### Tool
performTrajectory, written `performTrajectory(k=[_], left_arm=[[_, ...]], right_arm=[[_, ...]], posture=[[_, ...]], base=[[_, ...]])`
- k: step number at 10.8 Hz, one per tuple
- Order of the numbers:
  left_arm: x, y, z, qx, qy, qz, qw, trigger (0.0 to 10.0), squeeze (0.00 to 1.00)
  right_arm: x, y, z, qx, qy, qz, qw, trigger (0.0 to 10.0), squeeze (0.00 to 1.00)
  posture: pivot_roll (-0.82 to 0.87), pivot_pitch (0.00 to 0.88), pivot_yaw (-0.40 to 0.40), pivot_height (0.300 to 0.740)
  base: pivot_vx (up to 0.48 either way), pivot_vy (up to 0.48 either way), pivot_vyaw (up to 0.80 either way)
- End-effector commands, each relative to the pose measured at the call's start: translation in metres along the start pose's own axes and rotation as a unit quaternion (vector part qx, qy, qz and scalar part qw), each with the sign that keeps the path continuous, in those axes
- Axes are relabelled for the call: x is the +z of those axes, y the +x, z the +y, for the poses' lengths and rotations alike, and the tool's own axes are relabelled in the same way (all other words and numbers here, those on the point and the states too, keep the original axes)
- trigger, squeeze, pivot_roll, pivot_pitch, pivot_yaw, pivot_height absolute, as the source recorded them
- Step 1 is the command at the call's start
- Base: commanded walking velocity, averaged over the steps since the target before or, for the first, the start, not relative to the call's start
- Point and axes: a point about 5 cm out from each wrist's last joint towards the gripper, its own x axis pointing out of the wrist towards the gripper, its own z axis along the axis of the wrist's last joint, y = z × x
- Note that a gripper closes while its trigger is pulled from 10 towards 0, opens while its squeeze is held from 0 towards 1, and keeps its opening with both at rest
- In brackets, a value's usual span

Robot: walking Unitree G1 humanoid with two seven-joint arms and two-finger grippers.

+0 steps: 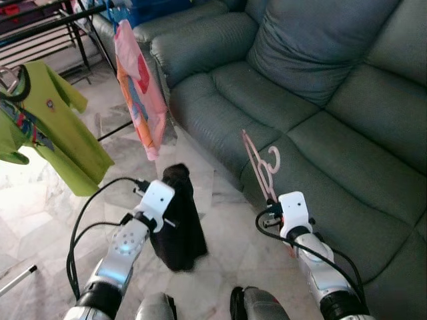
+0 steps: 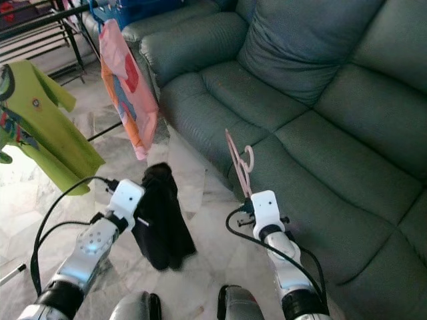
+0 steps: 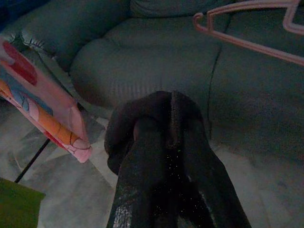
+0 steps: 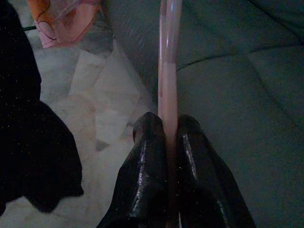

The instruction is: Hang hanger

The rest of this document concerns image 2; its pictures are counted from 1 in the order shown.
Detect black garment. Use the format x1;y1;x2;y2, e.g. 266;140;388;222
140;162;197;271

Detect orange pink printed garment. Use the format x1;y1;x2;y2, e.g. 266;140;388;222
98;19;159;161

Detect green t-shirt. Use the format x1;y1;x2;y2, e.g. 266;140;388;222
0;59;106;195

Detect dark green sofa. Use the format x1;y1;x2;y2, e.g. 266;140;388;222
83;0;427;320

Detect silver robot right leg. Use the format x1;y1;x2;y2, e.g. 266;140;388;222
217;285;268;320

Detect silver robot leg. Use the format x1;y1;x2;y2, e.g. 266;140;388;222
110;292;161;320
217;285;268;320

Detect silver robot left leg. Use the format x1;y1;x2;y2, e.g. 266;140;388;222
110;292;161;320

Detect grey-blue sofa cushion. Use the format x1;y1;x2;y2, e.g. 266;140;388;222
237;0;384;107

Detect blue fabric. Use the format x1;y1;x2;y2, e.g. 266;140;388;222
117;0;187;27

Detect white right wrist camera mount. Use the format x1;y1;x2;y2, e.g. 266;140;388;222
250;190;284;234

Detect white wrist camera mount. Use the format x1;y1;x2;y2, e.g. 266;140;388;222
110;179;146;231
250;190;284;234

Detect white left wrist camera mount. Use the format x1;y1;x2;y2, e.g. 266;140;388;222
110;179;146;231

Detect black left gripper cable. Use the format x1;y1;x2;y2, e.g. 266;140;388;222
37;213;107;254

